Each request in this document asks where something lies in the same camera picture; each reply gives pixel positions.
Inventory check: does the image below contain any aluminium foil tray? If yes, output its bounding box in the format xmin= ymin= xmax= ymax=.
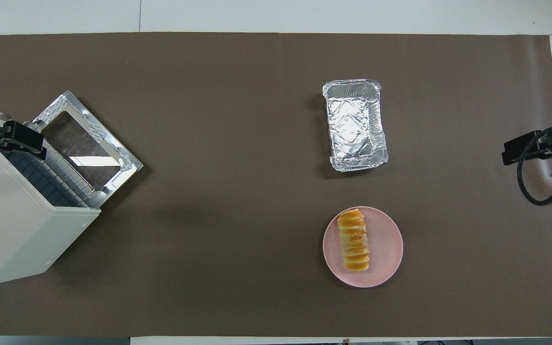
xmin=322 ymin=79 xmax=389 ymax=173

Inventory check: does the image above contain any golden ridged bread loaf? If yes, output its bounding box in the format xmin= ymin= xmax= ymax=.
xmin=337 ymin=208 xmax=370 ymax=273

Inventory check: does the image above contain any white toaster oven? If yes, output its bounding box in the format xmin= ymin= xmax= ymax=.
xmin=0 ymin=102 xmax=102 ymax=287

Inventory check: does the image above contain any pink round plate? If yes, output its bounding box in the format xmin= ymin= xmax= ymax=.
xmin=323 ymin=206 xmax=404 ymax=288

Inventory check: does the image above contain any brown paper table mat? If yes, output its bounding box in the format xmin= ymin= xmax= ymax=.
xmin=0 ymin=33 xmax=552 ymax=337

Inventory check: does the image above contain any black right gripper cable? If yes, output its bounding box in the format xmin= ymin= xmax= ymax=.
xmin=517 ymin=126 xmax=552 ymax=207

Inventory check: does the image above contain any metal wire oven rack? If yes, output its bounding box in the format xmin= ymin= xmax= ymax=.
xmin=2 ymin=139 xmax=97 ymax=209

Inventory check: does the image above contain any glass oven door, silver frame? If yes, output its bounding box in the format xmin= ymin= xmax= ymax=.
xmin=36 ymin=90 xmax=144 ymax=210

